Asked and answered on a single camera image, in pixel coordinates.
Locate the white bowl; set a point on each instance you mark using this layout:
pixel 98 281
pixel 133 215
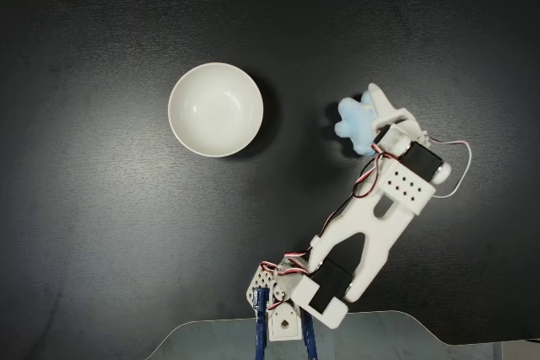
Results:
pixel 215 109

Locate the blue clamp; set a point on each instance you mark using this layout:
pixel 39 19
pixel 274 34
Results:
pixel 260 326
pixel 309 339

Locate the skyblue plush doll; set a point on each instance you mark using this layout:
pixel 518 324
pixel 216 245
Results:
pixel 354 124

